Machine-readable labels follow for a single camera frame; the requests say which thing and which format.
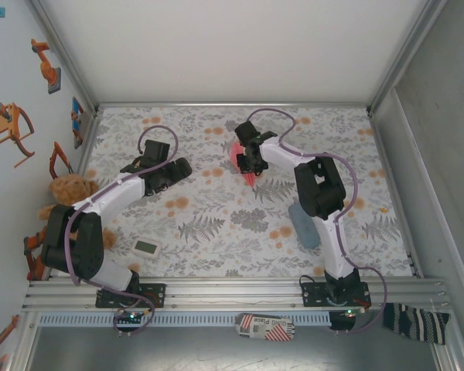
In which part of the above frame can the white digital timer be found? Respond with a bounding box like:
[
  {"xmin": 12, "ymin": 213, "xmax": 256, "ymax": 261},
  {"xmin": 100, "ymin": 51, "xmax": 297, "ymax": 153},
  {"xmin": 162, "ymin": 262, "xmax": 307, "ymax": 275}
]
[{"xmin": 131, "ymin": 236, "xmax": 163, "ymax": 259}]

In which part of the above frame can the blue fabric case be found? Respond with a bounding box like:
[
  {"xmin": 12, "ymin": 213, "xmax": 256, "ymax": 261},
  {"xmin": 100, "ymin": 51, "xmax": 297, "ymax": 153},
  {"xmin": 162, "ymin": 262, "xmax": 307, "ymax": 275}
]
[{"xmin": 288, "ymin": 203, "xmax": 321, "ymax": 249}]

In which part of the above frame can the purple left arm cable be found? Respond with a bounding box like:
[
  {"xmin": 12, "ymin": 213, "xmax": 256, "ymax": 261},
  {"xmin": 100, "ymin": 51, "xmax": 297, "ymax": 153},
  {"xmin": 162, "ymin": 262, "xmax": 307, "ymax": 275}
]
[{"xmin": 67, "ymin": 125, "xmax": 179, "ymax": 338}]

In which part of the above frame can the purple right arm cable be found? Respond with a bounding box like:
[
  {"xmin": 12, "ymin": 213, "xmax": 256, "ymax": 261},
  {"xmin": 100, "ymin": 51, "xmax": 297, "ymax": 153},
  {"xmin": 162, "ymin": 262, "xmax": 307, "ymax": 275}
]
[{"xmin": 247, "ymin": 107, "xmax": 391, "ymax": 335}]

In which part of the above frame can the blue orange machine sticker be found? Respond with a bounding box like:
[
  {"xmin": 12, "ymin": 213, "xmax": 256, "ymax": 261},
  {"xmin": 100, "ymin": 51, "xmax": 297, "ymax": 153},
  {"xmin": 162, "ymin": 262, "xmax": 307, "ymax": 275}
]
[{"xmin": 71, "ymin": 96, "xmax": 87, "ymax": 150}]

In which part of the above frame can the floral printed tablecloth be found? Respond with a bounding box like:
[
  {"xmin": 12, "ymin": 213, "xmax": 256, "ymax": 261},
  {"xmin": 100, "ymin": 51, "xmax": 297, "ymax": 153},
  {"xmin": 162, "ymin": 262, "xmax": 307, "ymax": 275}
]
[{"xmin": 57, "ymin": 106, "xmax": 415, "ymax": 278}]

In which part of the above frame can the small green-lit circuit board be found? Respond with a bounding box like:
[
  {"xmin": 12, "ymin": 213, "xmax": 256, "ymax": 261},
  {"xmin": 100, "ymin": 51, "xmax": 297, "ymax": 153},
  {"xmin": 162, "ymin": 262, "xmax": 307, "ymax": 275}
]
[
  {"xmin": 118, "ymin": 310, "xmax": 151, "ymax": 325},
  {"xmin": 334, "ymin": 308, "xmax": 367, "ymax": 320}
]

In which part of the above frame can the black white striped knit cloth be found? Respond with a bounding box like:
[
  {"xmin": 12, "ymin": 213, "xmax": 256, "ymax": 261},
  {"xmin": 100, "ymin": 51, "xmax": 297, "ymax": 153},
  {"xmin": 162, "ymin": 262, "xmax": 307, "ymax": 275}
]
[{"xmin": 382, "ymin": 302, "xmax": 452, "ymax": 345}]

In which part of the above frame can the orange grey gripper sticker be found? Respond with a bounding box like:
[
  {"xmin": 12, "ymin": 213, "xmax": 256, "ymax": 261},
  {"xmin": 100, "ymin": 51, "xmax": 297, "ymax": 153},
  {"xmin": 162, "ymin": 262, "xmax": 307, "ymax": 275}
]
[{"xmin": 0, "ymin": 102, "xmax": 36, "ymax": 168}]

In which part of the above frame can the pink square paper sheet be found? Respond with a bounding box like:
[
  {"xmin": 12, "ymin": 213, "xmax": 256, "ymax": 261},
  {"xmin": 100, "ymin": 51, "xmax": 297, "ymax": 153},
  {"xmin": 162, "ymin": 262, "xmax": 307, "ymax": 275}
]
[{"xmin": 230, "ymin": 141, "xmax": 263, "ymax": 187}]

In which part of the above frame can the aluminium extrusion frame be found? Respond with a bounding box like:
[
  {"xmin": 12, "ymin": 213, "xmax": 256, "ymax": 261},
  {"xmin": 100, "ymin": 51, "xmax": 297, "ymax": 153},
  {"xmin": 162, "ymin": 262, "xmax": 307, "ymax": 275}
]
[{"xmin": 7, "ymin": 0, "xmax": 464, "ymax": 371}]

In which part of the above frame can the white slotted cable duct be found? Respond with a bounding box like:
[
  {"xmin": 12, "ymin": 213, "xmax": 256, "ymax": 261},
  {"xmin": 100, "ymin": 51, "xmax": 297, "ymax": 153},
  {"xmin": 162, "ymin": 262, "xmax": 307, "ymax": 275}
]
[{"xmin": 38, "ymin": 311, "xmax": 333, "ymax": 326}]

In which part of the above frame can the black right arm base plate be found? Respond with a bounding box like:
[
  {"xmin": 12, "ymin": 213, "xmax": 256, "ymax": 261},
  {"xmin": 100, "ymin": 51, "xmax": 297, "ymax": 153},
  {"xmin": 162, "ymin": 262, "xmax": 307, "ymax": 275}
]
[{"xmin": 300, "ymin": 281, "xmax": 371, "ymax": 309}]

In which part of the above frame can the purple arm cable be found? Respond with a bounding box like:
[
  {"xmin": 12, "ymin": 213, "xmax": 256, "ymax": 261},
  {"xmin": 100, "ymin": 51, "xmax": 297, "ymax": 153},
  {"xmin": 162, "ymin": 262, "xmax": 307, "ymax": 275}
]
[
  {"xmin": 247, "ymin": 107, "xmax": 391, "ymax": 335},
  {"xmin": 67, "ymin": 125, "xmax": 179, "ymax": 338}
]

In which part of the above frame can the red striped printed package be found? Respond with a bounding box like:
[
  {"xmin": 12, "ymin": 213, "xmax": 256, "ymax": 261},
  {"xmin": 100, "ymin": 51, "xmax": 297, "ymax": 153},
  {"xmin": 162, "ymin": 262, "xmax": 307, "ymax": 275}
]
[{"xmin": 234, "ymin": 312, "xmax": 296, "ymax": 342}]

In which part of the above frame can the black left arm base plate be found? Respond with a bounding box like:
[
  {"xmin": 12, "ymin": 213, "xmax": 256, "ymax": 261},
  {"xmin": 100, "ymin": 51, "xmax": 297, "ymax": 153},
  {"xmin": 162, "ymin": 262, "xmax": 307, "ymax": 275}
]
[{"xmin": 95, "ymin": 281, "xmax": 167, "ymax": 309}]

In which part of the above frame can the brown teddy bear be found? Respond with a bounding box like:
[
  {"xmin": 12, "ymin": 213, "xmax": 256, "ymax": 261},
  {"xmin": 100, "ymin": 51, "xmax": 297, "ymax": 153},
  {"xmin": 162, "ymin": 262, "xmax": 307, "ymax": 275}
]
[{"xmin": 37, "ymin": 173, "xmax": 117, "ymax": 250}]

